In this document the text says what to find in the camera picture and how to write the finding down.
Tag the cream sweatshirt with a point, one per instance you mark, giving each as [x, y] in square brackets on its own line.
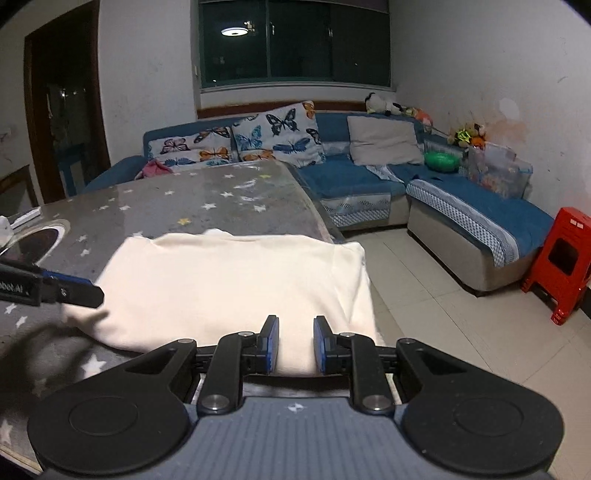
[209, 285]

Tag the green bowl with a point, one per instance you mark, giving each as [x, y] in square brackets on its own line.
[441, 162]

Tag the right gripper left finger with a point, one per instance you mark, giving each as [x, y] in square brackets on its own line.
[226, 364]

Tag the pink cloth on sofa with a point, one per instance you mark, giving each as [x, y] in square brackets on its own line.
[152, 168]

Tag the yellow orange plush toys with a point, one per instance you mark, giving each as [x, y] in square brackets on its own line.
[470, 135]

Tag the black white plush toy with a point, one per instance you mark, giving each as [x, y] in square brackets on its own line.
[375, 104]

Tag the blue corner sofa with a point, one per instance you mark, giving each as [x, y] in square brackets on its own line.
[485, 240]

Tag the left butterfly pillow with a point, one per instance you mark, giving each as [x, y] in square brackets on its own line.
[208, 148]

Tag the red plastic stool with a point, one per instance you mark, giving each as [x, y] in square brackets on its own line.
[562, 268]

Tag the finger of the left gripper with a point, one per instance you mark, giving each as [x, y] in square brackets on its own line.
[71, 290]

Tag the clear plastic storage box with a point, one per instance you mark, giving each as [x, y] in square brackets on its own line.
[498, 169]

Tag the grey star tablecloth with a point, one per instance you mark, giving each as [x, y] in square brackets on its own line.
[40, 354]

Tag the grey plain cushion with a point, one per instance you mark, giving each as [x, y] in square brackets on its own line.
[382, 141]

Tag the right butterfly pillow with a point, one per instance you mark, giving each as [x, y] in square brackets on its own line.
[287, 134]

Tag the black round induction cooktop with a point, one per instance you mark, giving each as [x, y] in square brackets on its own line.
[34, 244]

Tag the butterfly pillow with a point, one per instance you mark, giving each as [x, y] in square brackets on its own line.
[208, 148]
[287, 134]

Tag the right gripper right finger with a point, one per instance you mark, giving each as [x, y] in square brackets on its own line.
[361, 361]

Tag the dark window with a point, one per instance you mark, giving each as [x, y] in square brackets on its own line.
[243, 42]

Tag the white remote control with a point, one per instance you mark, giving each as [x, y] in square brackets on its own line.
[25, 218]

